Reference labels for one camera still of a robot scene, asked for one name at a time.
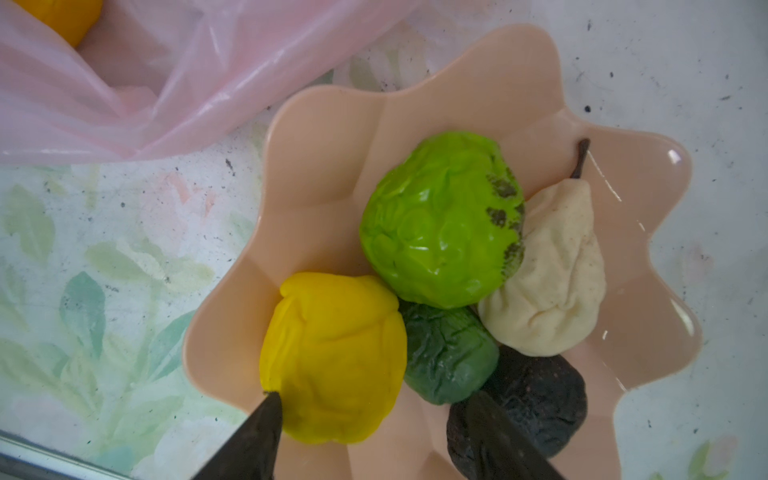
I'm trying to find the dark green avocado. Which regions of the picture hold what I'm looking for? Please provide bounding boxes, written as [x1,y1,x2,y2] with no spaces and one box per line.
[399,300,499,405]

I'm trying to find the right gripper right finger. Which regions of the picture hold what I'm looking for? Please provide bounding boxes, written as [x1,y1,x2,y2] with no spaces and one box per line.
[465,391,564,480]

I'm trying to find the black plum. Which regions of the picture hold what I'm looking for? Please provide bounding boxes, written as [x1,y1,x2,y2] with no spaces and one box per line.
[482,345,588,459]

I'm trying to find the yellow lemon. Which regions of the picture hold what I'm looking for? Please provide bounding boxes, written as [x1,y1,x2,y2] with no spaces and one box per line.
[259,272,407,444]

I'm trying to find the cream garlic bulb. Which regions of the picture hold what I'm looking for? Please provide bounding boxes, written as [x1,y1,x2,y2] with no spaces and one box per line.
[479,138,607,357]

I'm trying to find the pink scalloped plate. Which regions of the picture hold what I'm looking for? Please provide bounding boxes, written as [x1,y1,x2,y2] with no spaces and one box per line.
[183,24,702,479]

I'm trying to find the pink plastic bag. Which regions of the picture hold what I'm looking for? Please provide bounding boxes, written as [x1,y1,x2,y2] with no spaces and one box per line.
[1,1,416,165]

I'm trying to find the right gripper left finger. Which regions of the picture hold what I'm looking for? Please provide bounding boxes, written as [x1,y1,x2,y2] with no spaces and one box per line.
[193,392,283,480]

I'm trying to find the yellow banana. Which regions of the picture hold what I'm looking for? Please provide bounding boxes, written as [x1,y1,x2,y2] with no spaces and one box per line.
[15,0,103,48]

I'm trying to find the bright green lime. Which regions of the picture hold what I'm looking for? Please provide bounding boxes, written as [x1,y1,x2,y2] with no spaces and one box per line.
[359,131,526,309]

